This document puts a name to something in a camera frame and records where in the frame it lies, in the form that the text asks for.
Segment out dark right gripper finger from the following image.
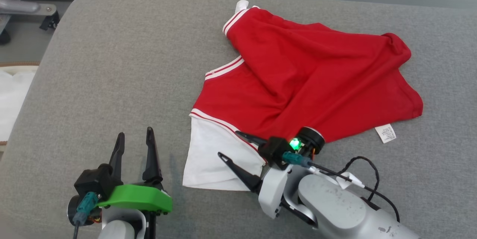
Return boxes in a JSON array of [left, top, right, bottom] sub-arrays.
[[218, 152, 262, 194], [235, 131, 267, 147]]

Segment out grey metal stand frame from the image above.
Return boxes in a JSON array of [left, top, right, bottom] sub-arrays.
[[0, 0, 60, 44]]

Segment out white right cable label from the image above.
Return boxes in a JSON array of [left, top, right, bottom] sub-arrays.
[[337, 172, 366, 189]]

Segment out red jersey white sleeves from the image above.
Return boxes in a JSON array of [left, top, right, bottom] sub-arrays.
[[182, 0, 424, 191]]

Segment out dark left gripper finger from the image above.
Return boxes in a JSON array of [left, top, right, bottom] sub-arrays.
[[142, 126, 164, 186], [108, 132, 126, 180]]

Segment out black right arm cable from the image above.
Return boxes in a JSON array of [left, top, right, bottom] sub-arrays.
[[282, 151, 401, 223]]

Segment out white laundry basket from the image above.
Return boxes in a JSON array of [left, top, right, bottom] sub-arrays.
[[0, 61, 40, 145]]

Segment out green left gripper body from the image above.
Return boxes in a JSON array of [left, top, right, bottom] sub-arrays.
[[97, 183, 173, 216]]

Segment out grey fabric sofa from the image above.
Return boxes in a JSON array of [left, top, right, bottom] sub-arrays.
[[0, 0, 477, 239]]

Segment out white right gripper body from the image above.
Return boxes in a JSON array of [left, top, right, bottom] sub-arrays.
[[258, 166, 295, 219]]

